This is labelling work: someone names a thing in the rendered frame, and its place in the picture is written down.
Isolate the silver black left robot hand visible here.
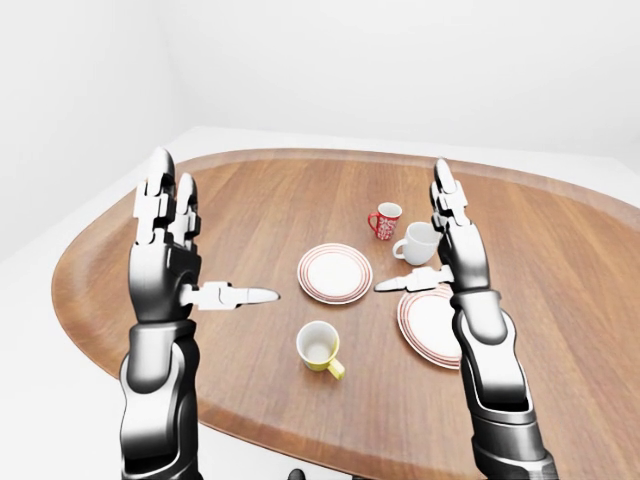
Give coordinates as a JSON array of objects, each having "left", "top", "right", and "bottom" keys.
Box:
[{"left": 128, "top": 146, "right": 281, "bottom": 324}]

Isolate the red patterned mug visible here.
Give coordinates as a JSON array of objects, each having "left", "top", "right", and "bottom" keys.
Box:
[{"left": 367, "top": 202, "right": 404, "bottom": 243}]

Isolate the plain white mug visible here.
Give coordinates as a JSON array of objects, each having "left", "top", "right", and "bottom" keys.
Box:
[{"left": 391, "top": 221, "right": 445, "bottom": 266}]

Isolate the white plate with red rings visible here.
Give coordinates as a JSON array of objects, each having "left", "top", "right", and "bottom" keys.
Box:
[
  {"left": 397, "top": 283, "right": 464, "bottom": 371},
  {"left": 296, "top": 242, "right": 375, "bottom": 306}
]

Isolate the yellow and white mug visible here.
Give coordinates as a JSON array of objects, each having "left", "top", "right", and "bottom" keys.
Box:
[{"left": 295, "top": 320, "right": 346, "bottom": 381}]

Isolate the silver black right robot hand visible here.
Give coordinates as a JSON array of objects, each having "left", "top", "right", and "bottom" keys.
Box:
[{"left": 374, "top": 157, "right": 494, "bottom": 297}]

